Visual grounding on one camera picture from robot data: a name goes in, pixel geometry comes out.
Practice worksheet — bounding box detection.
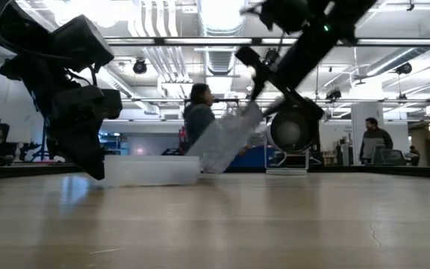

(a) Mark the black overhead bar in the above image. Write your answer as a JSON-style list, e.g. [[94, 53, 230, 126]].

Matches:
[[105, 36, 430, 48]]

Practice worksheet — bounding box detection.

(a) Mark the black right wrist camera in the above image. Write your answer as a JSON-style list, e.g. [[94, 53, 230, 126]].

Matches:
[[258, 0, 313, 34]]

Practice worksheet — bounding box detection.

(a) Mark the grey office chair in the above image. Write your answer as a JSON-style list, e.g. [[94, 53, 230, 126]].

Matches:
[[372, 149, 407, 167]]

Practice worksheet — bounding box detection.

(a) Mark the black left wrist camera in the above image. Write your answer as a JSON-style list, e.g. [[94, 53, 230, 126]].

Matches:
[[98, 87, 123, 121]]

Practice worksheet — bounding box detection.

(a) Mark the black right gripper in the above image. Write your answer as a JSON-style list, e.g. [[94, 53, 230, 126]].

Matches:
[[234, 14, 355, 121]]

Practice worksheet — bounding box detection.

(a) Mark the blue bin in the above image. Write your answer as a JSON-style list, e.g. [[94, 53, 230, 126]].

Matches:
[[228, 144, 276, 169]]

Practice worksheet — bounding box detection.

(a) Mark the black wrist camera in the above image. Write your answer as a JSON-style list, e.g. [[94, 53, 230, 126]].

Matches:
[[98, 87, 123, 121], [258, 0, 313, 34]]

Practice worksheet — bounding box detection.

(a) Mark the black ceiling spotlight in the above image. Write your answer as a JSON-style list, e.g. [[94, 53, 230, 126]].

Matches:
[[325, 87, 343, 104], [395, 61, 414, 76], [132, 58, 149, 75]]

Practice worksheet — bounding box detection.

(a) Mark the grey plastic bin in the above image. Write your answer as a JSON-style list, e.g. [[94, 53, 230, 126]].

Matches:
[[186, 100, 265, 175]]

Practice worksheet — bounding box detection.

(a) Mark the white plastic supply box base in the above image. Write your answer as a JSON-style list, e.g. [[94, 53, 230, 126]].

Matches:
[[101, 155, 202, 188]]

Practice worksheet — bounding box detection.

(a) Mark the white pillar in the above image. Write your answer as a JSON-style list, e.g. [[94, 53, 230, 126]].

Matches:
[[350, 80, 385, 166]]

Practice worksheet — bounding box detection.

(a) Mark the silver ventilation duct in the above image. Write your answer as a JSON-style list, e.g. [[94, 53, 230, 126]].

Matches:
[[196, 0, 249, 119]]

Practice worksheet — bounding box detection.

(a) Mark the person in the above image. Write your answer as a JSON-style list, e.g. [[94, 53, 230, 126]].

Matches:
[[182, 82, 216, 155], [358, 117, 394, 166], [408, 145, 422, 167]]

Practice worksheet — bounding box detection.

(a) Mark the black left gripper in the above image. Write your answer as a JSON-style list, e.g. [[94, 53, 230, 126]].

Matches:
[[48, 84, 106, 182]]

